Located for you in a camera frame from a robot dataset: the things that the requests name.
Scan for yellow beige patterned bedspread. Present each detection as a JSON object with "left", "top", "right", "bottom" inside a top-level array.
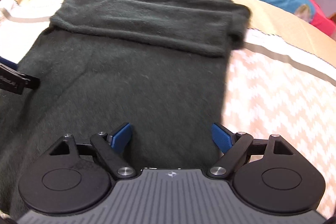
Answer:
[{"left": 1, "top": 0, "right": 335, "bottom": 217}]

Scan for dark green knit sweater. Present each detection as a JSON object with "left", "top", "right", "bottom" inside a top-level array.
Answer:
[{"left": 1, "top": 0, "right": 251, "bottom": 217}]

